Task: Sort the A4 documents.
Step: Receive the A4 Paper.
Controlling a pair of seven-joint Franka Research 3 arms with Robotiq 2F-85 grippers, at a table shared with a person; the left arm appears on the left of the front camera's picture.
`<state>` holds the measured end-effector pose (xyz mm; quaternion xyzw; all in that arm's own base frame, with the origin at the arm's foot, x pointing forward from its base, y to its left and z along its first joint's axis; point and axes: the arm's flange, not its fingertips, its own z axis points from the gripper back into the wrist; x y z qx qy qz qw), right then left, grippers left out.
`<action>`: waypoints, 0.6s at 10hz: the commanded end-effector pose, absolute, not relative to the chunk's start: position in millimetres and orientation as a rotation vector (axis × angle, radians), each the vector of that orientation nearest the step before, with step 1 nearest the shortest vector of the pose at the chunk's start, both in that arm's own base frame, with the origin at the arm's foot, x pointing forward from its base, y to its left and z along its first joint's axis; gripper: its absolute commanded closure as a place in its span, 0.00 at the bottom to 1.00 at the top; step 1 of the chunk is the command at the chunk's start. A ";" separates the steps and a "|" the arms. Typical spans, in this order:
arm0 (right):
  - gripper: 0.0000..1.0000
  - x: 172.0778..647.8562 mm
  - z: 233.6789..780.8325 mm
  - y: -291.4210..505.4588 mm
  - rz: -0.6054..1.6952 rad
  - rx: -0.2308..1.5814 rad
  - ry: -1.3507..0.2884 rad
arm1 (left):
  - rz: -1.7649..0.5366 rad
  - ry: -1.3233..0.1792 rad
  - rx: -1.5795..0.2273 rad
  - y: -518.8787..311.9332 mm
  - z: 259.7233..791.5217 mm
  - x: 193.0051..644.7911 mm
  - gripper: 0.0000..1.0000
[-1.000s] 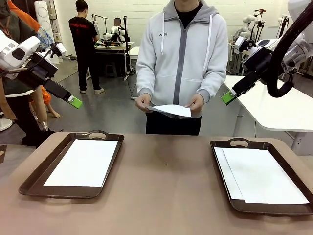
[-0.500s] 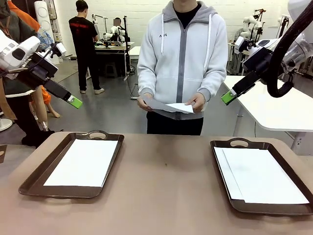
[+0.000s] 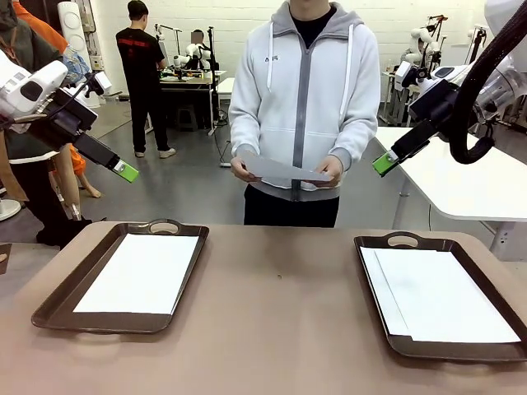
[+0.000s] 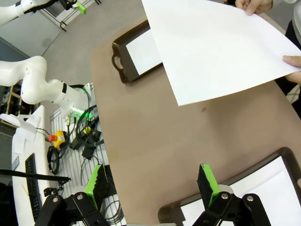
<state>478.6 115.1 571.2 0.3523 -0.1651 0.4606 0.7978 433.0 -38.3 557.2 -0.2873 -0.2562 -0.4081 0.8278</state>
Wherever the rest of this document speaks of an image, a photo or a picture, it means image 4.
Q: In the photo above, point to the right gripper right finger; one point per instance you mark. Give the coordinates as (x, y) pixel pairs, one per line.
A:
(207, 186)

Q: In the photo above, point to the brown plastic serving tray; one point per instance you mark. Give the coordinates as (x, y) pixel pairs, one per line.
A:
(168, 213)
(128, 70)

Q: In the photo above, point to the yellow emergency stop box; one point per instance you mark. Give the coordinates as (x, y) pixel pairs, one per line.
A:
(60, 137)

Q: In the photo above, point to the black flat adapter block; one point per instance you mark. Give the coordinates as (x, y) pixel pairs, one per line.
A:
(88, 152)

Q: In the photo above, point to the wooden shelf frame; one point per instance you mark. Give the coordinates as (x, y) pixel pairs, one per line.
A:
(15, 96)

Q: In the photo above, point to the slotted aluminium base plate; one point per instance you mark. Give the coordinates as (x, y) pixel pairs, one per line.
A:
(73, 169)

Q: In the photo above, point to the black computer keyboard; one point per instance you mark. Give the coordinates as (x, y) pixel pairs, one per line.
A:
(31, 186)

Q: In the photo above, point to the black enabling pendant yellow label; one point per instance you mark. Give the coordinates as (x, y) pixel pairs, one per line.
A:
(88, 136)

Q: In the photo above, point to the white A4 paper sheet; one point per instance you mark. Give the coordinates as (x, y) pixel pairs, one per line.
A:
(258, 188)
(211, 51)
(145, 54)

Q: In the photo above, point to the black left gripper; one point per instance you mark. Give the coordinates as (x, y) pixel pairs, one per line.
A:
(68, 3)

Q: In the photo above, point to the person in grey sweatshirt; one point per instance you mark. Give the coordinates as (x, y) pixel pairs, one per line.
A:
(292, 35)

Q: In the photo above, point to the person's left hand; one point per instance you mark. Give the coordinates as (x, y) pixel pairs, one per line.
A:
(295, 61)

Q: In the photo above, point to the black metal rod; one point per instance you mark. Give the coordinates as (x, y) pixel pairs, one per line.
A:
(23, 174)

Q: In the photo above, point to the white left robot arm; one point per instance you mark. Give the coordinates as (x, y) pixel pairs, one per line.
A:
(35, 77)

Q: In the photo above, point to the white desk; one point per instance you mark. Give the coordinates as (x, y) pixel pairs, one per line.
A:
(21, 179)

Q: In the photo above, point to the person's right hand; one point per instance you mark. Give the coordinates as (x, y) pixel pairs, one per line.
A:
(254, 5)

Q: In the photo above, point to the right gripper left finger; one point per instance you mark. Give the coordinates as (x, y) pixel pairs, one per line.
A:
(98, 188)

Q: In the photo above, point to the white monitor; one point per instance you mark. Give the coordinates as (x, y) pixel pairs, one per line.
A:
(14, 120)

